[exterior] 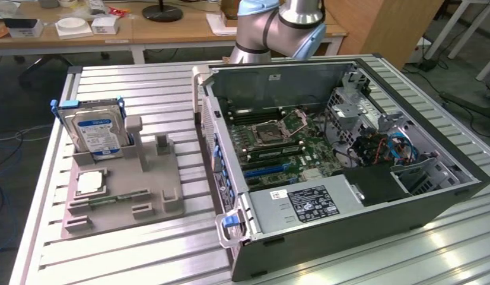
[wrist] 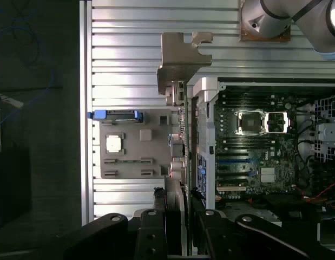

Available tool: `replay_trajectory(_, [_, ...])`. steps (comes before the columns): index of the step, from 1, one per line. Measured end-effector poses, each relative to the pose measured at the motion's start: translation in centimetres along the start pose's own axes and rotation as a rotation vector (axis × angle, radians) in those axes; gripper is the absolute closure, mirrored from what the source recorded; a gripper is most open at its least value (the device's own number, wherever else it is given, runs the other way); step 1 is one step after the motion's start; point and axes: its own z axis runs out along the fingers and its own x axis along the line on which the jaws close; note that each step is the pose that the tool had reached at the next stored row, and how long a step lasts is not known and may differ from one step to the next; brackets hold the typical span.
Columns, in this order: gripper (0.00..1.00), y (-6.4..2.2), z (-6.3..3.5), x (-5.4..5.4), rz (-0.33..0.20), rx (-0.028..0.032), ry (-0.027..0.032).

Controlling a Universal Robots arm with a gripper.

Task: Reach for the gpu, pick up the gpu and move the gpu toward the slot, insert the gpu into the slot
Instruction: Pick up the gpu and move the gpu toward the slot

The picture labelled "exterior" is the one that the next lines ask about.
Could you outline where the blue expansion slot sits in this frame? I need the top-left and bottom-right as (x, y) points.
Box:
(244, 164), (288, 179)

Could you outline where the cpu socket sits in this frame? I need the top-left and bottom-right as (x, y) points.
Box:
(249, 120), (290, 147)

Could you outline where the ram stick in motherboard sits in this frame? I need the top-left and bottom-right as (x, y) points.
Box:
(246, 142), (305, 162)

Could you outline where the metal socket cover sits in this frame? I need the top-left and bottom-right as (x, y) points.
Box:
(281, 107), (310, 132)

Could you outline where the green motherboard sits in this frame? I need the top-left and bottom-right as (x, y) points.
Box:
(226, 105), (345, 191)

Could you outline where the silver chipset heatsink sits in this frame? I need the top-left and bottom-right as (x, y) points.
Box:
(302, 168), (325, 181)

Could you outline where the grey power supply unit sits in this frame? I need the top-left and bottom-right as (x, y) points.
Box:
(244, 174), (366, 236)

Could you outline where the grey parts rack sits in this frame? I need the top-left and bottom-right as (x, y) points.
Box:
(60, 115), (188, 240)

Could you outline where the tall metal disk bay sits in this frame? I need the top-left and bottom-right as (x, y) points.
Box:
(325, 71), (388, 141)

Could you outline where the black plastic shroud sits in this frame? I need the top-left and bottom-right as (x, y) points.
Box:
(342, 164), (414, 207)

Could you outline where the hard disk in blue caddy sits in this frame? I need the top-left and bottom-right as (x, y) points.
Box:
(49, 96), (128, 163)

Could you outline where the green ram stick on rack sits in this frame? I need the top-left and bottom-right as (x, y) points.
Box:
(85, 192), (141, 206)

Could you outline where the white paper stack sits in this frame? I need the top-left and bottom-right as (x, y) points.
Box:
(205, 12), (240, 37)

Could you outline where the silver cpu chip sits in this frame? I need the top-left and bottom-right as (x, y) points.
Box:
(75, 172), (107, 195)

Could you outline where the wooden desk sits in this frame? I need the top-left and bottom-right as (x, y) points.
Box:
(0, 0), (349, 58)

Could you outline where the black and silver pc case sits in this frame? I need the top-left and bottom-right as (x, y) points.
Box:
(190, 58), (490, 283)

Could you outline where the brown cardboard box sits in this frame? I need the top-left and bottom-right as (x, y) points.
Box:
(220, 0), (242, 20)

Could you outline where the low metal disk bay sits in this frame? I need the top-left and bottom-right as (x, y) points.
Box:
(389, 156), (463, 197)

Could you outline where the black round lamp base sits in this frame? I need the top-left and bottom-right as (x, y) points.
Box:
(141, 0), (185, 23)

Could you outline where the wooden cabinet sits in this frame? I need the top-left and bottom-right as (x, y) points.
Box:
(337, 0), (446, 69)

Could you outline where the small white labelled box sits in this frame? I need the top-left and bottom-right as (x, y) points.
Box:
(89, 15), (121, 36)

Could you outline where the black power adapter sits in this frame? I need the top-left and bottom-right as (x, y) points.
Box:
(416, 58), (441, 72)

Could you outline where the black chair base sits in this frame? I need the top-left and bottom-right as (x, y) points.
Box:
(16, 54), (73, 88)

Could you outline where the white round holder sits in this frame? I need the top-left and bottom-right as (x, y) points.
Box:
(55, 17), (95, 40)

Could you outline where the black floor stand base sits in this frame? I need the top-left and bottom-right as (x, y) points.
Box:
(438, 88), (490, 111)

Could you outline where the white box with black top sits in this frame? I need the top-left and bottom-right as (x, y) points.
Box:
(3, 18), (44, 39)

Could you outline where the black wire bundle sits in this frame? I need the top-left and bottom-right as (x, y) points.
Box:
(352, 134), (388, 167)

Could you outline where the red wire in case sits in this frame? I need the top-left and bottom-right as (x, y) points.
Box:
(376, 135), (389, 163)

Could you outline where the blue data wire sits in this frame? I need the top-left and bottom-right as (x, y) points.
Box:
(386, 129), (422, 166)

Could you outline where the white table frame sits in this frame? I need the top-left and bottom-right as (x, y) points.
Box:
(423, 0), (490, 81)

